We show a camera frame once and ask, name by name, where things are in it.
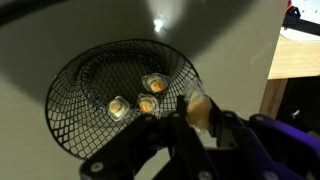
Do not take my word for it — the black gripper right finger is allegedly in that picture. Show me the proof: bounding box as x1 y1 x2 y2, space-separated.
208 98 320 180

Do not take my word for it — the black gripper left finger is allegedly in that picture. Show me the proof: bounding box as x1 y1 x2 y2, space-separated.
79 95 221 180

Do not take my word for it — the yellow object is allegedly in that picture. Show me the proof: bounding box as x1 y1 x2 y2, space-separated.
106 95 131 122
184 77 213 134

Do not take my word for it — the orange object in clear packet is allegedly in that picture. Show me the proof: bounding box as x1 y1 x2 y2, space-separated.
136 93 160 115
141 72 169 94

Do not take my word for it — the light wooden desk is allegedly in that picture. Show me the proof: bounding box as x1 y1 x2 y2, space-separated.
259 34 320 118

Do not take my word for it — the black aluminium extrusion bar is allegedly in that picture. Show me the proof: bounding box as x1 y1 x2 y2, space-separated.
282 5 320 37

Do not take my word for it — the white perforated mounting board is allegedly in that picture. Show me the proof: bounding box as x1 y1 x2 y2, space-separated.
279 0 320 42

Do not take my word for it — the black wire mesh basket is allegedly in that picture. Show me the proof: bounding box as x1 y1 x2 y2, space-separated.
44 39 201 161

